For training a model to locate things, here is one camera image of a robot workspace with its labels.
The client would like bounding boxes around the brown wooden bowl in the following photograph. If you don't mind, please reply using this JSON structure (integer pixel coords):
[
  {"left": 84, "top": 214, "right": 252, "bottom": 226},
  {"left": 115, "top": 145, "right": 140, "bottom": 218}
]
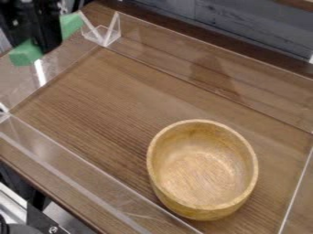
[{"left": 147, "top": 119, "right": 259, "bottom": 221}]

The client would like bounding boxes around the clear acrylic front wall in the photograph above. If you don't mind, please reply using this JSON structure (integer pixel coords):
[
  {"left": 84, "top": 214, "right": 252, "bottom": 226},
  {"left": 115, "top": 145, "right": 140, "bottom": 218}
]
[{"left": 0, "top": 113, "right": 202, "bottom": 234}]

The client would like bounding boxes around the black metal frame bracket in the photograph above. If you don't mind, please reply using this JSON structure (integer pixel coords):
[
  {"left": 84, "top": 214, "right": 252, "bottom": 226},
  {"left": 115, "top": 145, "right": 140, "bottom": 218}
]
[{"left": 25, "top": 203, "right": 69, "bottom": 234}]

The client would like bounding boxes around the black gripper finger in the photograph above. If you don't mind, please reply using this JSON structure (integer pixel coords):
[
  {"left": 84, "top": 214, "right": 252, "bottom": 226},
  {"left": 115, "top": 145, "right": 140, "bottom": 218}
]
[
  {"left": 0, "top": 0, "right": 30, "bottom": 47},
  {"left": 32, "top": 0, "right": 63, "bottom": 54}
]

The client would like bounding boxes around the clear acrylic corner bracket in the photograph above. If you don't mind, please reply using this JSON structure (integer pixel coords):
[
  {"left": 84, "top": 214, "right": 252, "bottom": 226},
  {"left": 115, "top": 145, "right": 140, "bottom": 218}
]
[{"left": 77, "top": 12, "right": 120, "bottom": 48}]

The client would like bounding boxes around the green rectangular block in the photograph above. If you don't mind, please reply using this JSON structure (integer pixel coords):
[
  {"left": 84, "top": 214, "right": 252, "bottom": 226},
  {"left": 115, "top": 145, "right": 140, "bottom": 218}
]
[{"left": 8, "top": 13, "right": 83, "bottom": 66}]

